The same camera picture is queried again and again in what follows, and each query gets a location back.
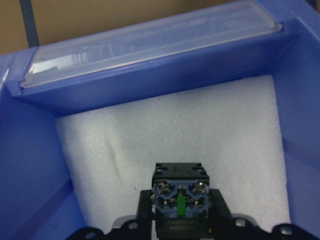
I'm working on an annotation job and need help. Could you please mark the left blue storage bin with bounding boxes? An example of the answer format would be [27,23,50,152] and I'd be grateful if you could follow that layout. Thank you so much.
[0,0,320,240]

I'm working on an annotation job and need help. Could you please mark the black push button switch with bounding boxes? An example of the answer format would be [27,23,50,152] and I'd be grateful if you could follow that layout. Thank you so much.
[151,162,211,240]

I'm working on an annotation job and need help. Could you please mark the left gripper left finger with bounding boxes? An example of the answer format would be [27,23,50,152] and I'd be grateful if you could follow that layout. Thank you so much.
[107,190,154,240]

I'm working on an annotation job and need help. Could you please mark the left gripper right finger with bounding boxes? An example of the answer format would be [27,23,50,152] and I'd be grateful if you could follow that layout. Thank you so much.
[207,188,261,240]

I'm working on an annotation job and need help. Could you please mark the white foam pad left bin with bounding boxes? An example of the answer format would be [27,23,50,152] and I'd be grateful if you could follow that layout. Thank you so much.
[56,75,290,232]

